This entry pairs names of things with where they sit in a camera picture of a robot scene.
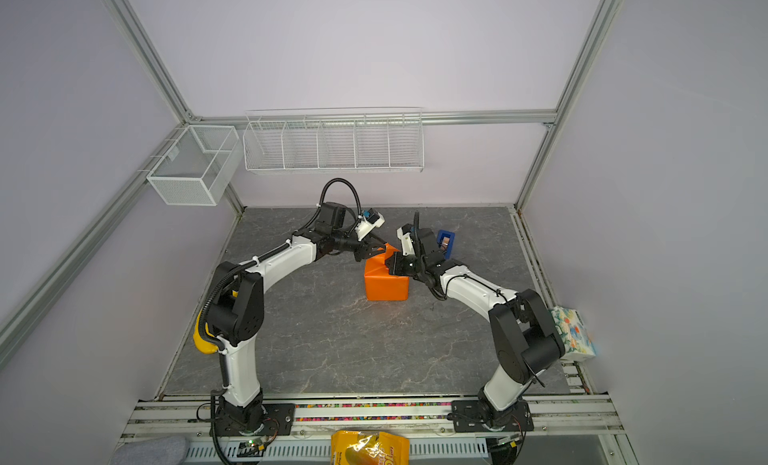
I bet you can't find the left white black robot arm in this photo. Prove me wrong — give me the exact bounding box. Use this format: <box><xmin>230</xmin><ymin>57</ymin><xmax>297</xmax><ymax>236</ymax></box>
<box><xmin>193</xmin><ymin>178</ymin><xmax>386</xmax><ymax>430</ymax></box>

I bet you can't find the grey cloth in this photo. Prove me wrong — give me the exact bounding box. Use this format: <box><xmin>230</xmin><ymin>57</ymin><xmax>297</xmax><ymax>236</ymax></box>
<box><xmin>110</xmin><ymin>436</ymin><xmax>189</xmax><ymax>465</ymax></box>

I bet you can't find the aluminium rail frame base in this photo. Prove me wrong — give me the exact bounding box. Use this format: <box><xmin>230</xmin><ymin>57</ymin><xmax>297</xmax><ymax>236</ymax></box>
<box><xmin>119</xmin><ymin>395</ymin><xmax>625</xmax><ymax>442</ymax></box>

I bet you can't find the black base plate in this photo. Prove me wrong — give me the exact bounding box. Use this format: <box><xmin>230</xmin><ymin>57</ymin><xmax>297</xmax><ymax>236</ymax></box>
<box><xmin>448</xmin><ymin>399</ymin><xmax>534</xmax><ymax>433</ymax></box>
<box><xmin>212</xmin><ymin>401</ymin><xmax>296</xmax><ymax>437</ymax></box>

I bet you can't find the yellow snack bag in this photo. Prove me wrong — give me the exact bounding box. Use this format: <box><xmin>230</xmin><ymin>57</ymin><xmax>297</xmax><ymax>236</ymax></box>
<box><xmin>330</xmin><ymin>430</ymin><xmax>410</xmax><ymax>465</ymax></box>

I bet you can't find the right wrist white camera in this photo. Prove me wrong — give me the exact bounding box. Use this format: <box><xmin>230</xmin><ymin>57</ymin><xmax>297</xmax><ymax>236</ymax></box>
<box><xmin>397</xmin><ymin>224</ymin><xmax>421</xmax><ymax>257</ymax></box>

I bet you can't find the yellow banana bunch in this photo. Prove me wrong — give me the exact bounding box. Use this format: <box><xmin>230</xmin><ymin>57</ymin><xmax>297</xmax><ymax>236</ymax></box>
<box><xmin>193</xmin><ymin>312</ymin><xmax>219</xmax><ymax>355</ymax></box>

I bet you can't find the wrist white camera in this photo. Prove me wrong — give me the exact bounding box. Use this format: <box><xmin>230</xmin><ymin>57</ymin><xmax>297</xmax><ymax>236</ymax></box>
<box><xmin>354</xmin><ymin>208</ymin><xmax>385</xmax><ymax>242</ymax></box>
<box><xmin>397</xmin><ymin>224</ymin><xmax>421</xmax><ymax>257</ymax></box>

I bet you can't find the green white tissue pack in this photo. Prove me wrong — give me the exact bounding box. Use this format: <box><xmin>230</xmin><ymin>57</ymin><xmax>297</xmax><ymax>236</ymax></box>
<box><xmin>550</xmin><ymin>306</ymin><xmax>597</xmax><ymax>362</ymax></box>

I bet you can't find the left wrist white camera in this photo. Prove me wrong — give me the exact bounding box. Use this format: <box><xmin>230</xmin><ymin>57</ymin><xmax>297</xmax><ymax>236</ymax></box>
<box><xmin>354</xmin><ymin>208</ymin><xmax>385</xmax><ymax>242</ymax></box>

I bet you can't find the blue tape dispenser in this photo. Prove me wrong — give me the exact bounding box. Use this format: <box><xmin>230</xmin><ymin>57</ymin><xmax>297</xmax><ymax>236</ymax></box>
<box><xmin>437</xmin><ymin>229</ymin><xmax>455</xmax><ymax>259</ymax></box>

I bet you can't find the white slotted cable duct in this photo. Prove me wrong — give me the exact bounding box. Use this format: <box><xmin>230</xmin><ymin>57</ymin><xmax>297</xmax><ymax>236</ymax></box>
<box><xmin>182</xmin><ymin>437</ymin><xmax>490</xmax><ymax>464</ymax></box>

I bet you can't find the white mesh square basket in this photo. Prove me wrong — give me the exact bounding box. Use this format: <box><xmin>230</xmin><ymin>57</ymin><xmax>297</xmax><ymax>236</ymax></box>
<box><xmin>147</xmin><ymin>125</ymin><xmax>244</xmax><ymax>206</ymax></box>

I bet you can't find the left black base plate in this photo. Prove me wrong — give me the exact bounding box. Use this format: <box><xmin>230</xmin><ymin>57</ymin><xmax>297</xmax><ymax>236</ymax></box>
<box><xmin>212</xmin><ymin>401</ymin><xmax>296</xmax><ymax>437</ymax></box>

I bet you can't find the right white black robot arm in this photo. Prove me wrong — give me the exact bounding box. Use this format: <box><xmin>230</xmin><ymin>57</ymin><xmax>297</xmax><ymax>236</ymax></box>
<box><xmin>387</xmin><ymin>213</ymin><xmax>565</xmax><ymax>427</ymax></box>

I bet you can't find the white wire long shelf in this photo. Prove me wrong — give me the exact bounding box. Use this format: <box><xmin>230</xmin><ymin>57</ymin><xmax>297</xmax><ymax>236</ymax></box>
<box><xmin>242</xmin><ymin>107</ymin><xmax>425</xmax><ymax>173</ymax></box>

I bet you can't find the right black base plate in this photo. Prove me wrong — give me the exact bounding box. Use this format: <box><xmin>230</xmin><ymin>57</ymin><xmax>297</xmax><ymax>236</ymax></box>
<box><xmin>448</xmin><ymin>399</ymin><xmax>534</xmax><ymax>433</ymax></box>

